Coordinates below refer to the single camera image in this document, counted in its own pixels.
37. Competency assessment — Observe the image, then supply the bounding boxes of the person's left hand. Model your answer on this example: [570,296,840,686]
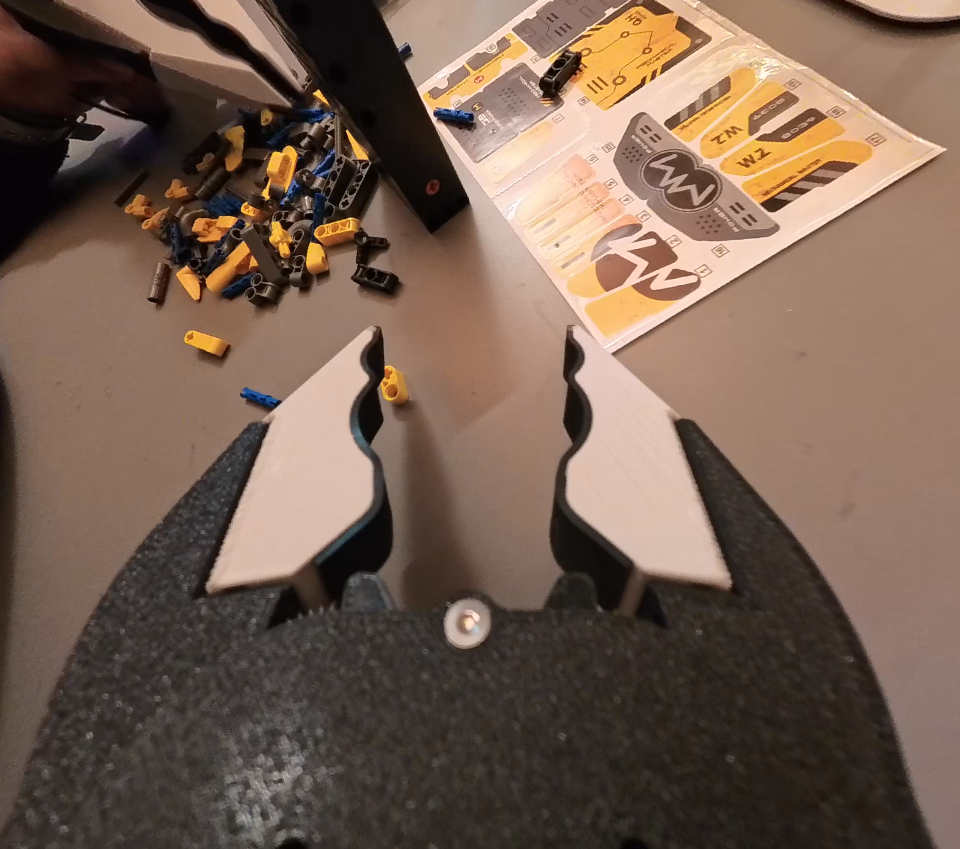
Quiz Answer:
[0,11,172,124]

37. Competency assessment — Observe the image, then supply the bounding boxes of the yellow grey sticker sheet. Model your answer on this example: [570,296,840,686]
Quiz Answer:
[416,0,946,351]

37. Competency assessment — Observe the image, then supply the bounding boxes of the black perforated block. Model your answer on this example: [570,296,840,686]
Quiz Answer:
[196,0,470,235]

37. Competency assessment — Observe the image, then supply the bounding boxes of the pile of yellow blue pieces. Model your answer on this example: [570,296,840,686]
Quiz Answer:
[112,87,380,306]

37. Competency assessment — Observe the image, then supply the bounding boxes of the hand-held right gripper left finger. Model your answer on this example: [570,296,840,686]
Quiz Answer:
[204,326,395,616]

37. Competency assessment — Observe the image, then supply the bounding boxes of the small black brick piece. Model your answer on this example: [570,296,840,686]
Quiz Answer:
[536,48,586,96]

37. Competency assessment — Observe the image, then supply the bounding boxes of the person's left forearm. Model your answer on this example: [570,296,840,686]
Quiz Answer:
[0,140,76,258]

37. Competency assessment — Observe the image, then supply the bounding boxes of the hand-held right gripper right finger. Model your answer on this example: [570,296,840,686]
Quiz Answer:
[551,325,734,612]

